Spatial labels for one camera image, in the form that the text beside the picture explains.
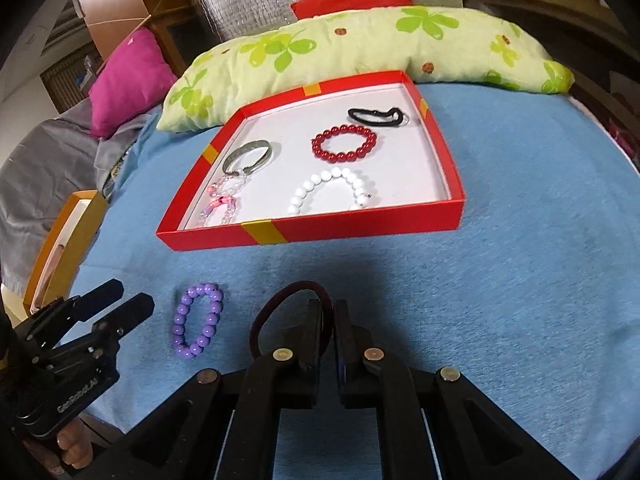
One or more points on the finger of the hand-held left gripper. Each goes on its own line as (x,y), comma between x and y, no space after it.
(105,292)
(132,310)

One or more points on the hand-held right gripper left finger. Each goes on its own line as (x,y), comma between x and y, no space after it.
(320,340)

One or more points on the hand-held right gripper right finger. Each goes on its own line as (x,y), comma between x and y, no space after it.
(341,340)

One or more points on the red shallow box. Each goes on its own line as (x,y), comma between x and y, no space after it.
(400,170)

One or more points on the dark metal bangle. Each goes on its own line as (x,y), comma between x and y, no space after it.
(262,160)

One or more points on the person's left hand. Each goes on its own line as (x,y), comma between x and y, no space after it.
(70,447)

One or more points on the orange cardboard box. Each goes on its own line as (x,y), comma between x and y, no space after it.
(75,255)

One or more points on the grey cloth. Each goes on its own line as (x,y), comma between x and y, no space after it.
(40,175)

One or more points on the blue blanket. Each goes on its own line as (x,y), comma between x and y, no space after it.
(500,285)

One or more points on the magenta pillow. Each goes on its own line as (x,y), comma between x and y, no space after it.
(130,85)

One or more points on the green clover print pillow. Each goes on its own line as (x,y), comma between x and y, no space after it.
(350,45)

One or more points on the wooden shelf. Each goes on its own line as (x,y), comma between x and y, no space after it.
(540,7)

